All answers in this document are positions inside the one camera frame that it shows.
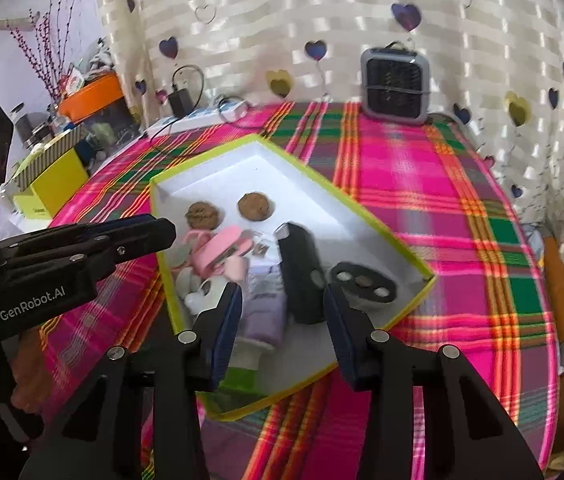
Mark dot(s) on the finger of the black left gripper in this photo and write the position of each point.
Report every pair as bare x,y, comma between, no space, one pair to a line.
97,433

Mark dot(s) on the black opposite right gripper left fingers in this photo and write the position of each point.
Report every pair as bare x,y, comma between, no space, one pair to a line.
116,241

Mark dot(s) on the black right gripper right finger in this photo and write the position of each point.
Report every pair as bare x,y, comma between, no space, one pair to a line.
468,433

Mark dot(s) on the pink frame green mirror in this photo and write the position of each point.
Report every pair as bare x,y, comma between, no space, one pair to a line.
182,252

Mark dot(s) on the brown walnut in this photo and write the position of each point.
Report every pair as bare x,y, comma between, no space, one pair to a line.
203,216
255,207

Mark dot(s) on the pink hair clip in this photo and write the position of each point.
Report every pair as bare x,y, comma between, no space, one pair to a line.
209,249

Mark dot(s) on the yellow-green white tray box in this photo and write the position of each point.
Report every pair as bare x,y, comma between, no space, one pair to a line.
342,230

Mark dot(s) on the purple cream tube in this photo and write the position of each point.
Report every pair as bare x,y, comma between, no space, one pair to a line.
262,324

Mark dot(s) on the black round three-button disc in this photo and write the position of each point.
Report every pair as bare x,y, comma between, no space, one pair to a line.
364,283

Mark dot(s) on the black rectangular case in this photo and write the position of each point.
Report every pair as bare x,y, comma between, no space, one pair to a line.
302,273

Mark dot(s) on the person's left hand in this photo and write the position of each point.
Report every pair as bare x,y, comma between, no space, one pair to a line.
33,380

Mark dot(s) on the yellow cardboard box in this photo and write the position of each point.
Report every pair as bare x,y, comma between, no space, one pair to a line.
48,194

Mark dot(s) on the striped box lid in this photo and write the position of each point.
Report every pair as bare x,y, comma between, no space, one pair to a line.
42,156

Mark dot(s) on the dark glass jar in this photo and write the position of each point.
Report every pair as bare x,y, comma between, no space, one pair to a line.
22,124

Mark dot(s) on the orange plastic basin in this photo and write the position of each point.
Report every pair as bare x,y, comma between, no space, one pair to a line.
92,98

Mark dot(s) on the black power adapter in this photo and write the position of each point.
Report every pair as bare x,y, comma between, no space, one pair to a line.
180,102

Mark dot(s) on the white power strip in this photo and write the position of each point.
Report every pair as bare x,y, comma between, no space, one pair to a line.
199,119

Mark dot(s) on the purple dried flower branches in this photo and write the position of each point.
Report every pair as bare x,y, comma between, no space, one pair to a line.
43,38

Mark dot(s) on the grey mini fan heater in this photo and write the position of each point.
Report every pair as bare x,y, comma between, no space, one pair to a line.
395,84

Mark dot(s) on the heart patterned cream curtain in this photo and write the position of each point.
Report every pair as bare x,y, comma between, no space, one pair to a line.
495,66

